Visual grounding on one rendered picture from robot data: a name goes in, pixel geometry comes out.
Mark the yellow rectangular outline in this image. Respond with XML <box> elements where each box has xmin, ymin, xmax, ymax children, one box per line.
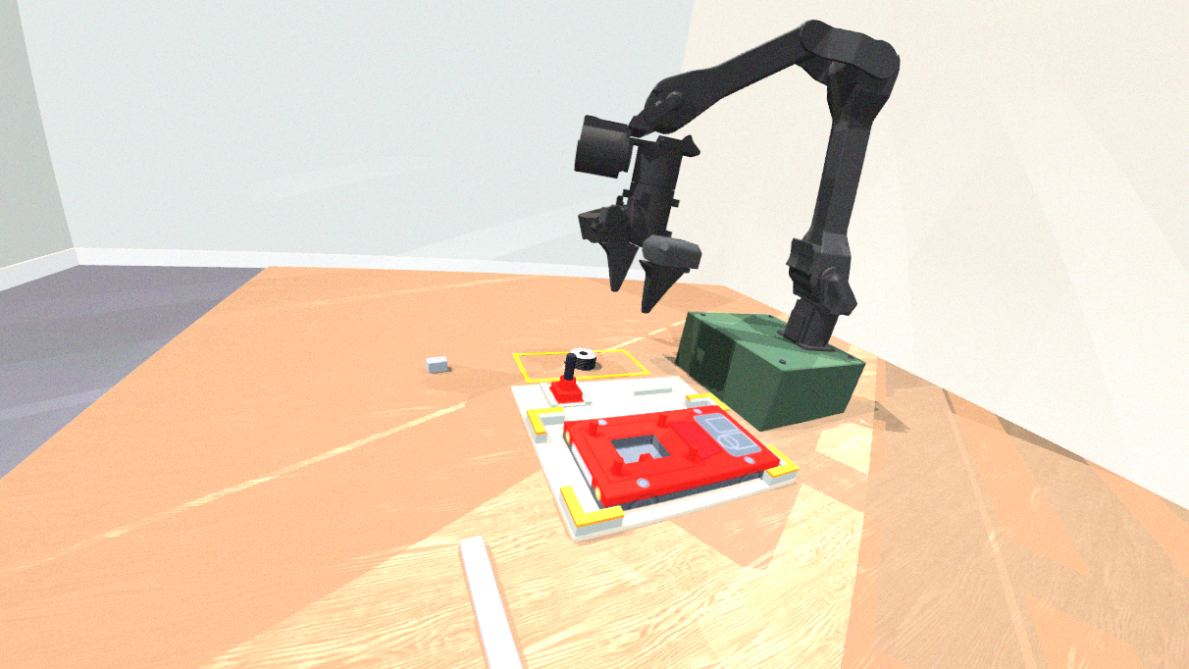
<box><xmin>512</xmin><ymin>349</ymin><xmax>652</xmax><ymax>384</ymax></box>

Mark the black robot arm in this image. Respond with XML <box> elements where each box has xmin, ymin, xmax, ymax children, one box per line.
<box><xmin>575</xmin><ymin>20</ymin><xmax>901</xmax><ymax>352</ymax></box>

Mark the black wheel with grey hub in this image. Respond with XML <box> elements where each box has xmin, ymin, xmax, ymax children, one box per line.
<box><xmin>570</xmin><ymin>347</ymin><xmax>596</xmax><ymax>371</ymax></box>

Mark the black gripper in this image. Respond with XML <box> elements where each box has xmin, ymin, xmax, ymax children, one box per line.
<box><xmin>599</xmin><ymin>181</ymin><xmax>702</xmax><ymax>314</ymax></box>

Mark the white flat bar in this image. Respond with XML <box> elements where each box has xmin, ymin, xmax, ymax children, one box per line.
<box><xmin>460</xmin><ymin>537</ymin><xmax>522</xmax><ymax>669</ymax></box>

